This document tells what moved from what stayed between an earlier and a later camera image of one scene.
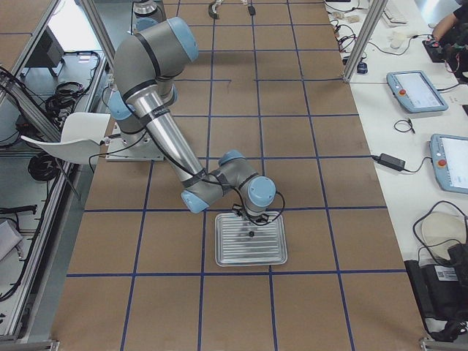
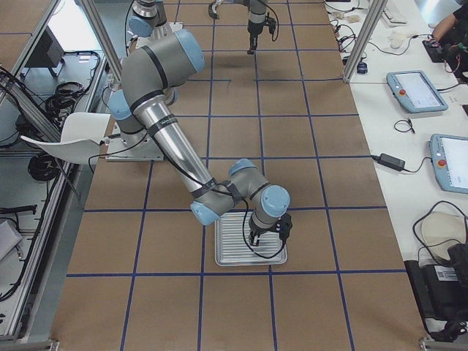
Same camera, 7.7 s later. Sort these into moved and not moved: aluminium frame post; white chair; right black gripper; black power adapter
Moved: right black gripper
Not moved: white chair; black power adapter; aluminium frame post
